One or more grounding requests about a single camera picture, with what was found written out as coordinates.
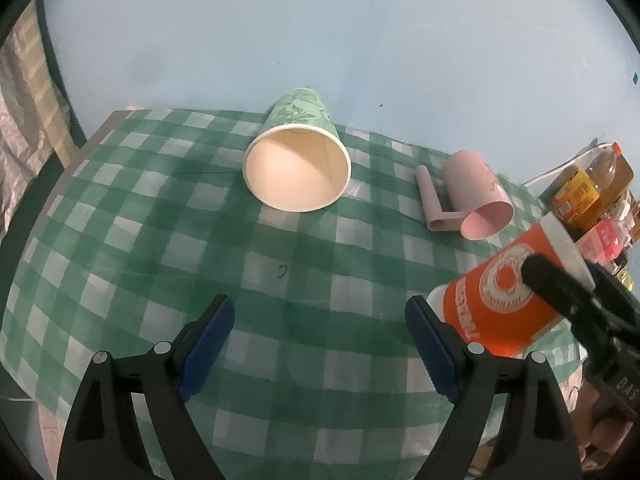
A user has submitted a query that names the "pink label bottle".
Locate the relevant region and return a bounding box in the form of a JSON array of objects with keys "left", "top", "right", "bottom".
[{"left": 575, "top": 217, "right": 634, "bottom": 264}]

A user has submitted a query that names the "orange and white paper cup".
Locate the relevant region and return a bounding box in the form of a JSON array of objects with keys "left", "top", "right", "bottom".
[{"left": 426, "top": 211, "right": 594, "bottom": 358}]

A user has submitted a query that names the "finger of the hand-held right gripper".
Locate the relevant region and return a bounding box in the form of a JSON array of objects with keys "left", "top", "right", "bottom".
[{"left": 520, "top": 253, "right": 602, "bottom": 324}]

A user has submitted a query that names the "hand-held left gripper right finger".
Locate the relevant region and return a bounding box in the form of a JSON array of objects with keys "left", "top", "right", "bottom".
[{"left": 405, "top": 296, "right": 583, "bottom": 480}]

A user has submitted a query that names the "pink mug with handle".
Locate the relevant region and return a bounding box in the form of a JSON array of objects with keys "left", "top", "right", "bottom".
[{"left": 416, "top": 149, "right": 515, "bottom": 241}]

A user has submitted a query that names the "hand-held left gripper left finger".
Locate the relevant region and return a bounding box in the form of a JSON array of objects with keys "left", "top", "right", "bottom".
[{"left": 56, "top": 294, "right": 236, "bottom": 480}]

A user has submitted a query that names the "green patterned paper cup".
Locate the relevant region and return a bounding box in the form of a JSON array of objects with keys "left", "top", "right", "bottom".
[{"left": 243, "top": 87, "right": 352, "bottom": 212}]

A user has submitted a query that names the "green white checked tablecloth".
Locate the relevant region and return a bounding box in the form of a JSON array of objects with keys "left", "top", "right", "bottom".
[{"left": 0, "top": 107, "right": 587, "bottom": 480}]

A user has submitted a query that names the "amber drink bottle orange cap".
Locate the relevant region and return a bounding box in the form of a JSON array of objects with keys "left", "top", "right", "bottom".
[{"left": 575, "top": 142, "right": 636, "bottom": 228}]

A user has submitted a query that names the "person's right hand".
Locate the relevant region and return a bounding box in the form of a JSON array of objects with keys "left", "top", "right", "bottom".
[{"left": 575, "top": 362, "right": 640, "bottom": 463}]

